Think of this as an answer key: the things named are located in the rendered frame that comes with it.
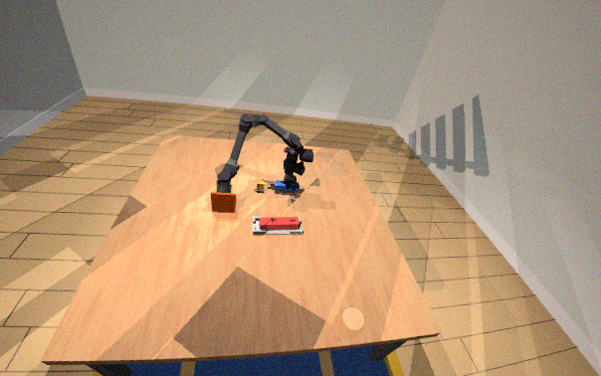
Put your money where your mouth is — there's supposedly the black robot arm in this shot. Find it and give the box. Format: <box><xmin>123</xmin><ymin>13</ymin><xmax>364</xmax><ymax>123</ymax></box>
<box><xmin>216</xmin><ymin>114</ymin><xmax>313</xmax><ymax>193</ymax></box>

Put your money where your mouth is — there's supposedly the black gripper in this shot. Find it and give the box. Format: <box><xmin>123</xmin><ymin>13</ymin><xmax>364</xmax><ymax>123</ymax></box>
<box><xmin>284</xmin><ymin>159</ymin><xmax>298</xmax><ymax>189</ymax></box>

